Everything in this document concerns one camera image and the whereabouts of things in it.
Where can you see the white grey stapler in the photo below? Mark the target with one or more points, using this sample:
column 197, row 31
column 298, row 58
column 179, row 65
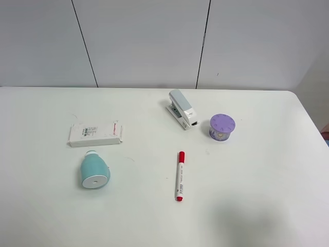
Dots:
column 181, row 110

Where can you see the purple round tin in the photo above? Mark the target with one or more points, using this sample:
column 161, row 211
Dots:
column 221, row 126

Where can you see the white cardboard box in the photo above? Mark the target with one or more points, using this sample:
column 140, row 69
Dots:
column 95, row 134

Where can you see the red white marker pen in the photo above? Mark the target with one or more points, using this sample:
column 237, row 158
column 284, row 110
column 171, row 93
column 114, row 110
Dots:
column 180, row 177

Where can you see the teal bottle-shaped pencil sharpener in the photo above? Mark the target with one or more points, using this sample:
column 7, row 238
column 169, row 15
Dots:
column 95, row 173

